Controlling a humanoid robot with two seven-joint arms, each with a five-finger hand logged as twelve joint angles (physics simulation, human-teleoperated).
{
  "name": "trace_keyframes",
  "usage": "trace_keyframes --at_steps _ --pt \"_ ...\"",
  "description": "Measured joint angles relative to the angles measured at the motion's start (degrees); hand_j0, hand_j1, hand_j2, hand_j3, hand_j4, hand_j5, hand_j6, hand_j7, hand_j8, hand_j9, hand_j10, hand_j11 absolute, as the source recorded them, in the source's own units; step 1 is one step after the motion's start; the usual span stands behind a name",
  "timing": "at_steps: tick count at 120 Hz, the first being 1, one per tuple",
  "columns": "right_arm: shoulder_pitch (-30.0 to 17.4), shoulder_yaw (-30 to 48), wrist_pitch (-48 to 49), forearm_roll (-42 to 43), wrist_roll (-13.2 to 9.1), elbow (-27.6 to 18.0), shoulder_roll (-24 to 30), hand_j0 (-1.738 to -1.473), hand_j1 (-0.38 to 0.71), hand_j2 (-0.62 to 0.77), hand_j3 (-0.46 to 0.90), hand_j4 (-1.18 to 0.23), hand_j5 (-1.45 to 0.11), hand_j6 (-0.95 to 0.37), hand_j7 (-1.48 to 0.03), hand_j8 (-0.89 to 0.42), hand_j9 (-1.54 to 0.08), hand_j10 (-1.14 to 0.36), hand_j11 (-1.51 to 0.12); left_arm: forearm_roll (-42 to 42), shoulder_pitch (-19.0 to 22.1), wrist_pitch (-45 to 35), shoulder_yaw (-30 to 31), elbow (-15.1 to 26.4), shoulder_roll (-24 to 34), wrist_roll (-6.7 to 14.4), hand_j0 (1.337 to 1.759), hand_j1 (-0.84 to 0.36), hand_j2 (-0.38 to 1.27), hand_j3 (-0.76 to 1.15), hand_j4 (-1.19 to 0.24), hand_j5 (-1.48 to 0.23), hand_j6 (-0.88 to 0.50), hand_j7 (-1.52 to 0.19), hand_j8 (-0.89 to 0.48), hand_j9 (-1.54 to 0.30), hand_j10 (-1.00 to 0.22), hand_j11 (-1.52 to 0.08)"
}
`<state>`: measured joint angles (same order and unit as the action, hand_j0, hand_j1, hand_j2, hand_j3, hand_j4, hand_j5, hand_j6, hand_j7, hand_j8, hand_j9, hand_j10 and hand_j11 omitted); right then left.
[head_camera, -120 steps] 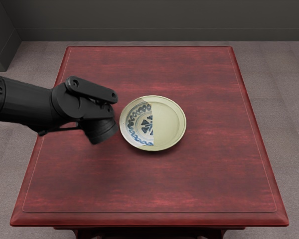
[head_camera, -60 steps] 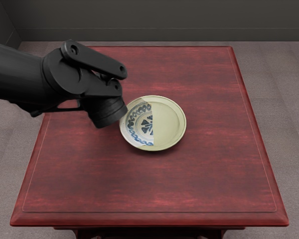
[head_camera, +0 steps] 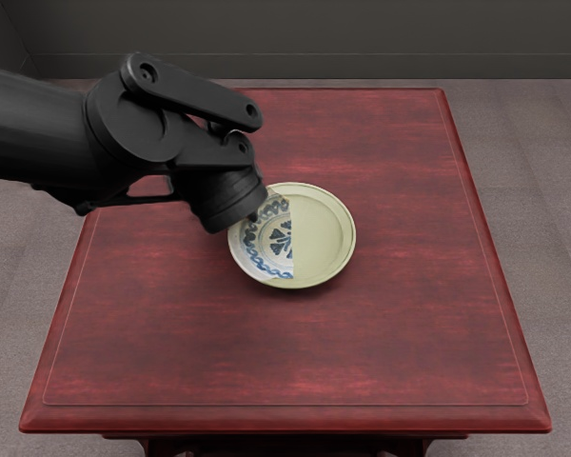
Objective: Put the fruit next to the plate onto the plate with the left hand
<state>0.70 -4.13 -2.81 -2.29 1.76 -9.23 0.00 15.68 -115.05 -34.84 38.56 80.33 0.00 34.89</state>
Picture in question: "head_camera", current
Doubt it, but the pale green patterned plate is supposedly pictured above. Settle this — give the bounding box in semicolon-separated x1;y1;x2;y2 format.
226;181;358;290

